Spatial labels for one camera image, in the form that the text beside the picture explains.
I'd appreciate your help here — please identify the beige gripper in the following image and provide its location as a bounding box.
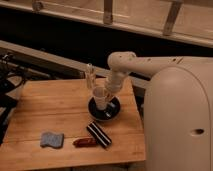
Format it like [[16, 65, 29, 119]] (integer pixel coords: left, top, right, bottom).
[[85, 63, 129, 102]]

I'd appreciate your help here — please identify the black ceramic bowl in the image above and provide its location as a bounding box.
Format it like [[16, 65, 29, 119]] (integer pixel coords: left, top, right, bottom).
[[88, 97, 121, 121]]

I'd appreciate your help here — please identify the black cables and equipment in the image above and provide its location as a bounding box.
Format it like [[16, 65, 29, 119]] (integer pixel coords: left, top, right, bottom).
[[0, 52, 28, 145]]

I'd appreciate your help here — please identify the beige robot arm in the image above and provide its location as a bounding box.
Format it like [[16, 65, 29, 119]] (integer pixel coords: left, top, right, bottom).
[[104, 51, 213, 101]]

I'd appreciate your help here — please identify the white ceramic cup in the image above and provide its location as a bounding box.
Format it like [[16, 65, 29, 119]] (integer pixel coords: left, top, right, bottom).
[[92, 86, 107, 110]]

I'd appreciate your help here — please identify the blue sponge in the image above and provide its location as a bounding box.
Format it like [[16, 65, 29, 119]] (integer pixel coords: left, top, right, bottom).
[[40, 132, 64, 149]]

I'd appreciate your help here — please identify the black white striped bar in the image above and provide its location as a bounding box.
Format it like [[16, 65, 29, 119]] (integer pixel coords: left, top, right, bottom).
[[86, 122, 112, 148]]

